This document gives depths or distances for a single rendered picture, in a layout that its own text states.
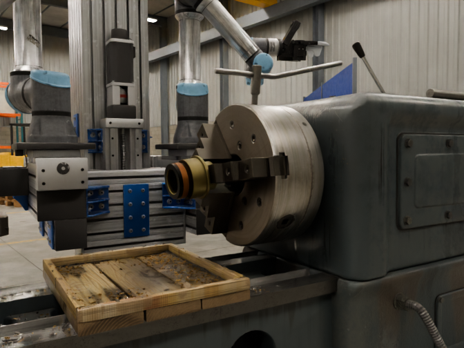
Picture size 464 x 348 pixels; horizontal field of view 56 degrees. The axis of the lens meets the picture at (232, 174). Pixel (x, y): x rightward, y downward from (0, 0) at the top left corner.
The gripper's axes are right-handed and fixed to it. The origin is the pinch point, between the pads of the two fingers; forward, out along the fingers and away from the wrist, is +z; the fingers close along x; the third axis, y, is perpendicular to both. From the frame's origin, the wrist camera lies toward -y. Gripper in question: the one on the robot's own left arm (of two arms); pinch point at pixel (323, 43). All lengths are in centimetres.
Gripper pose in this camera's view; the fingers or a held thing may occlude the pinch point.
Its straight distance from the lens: 194.4
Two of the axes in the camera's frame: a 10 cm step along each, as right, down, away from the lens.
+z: 9.9, -0.2, 1.5
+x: 1.5, 1.9, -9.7
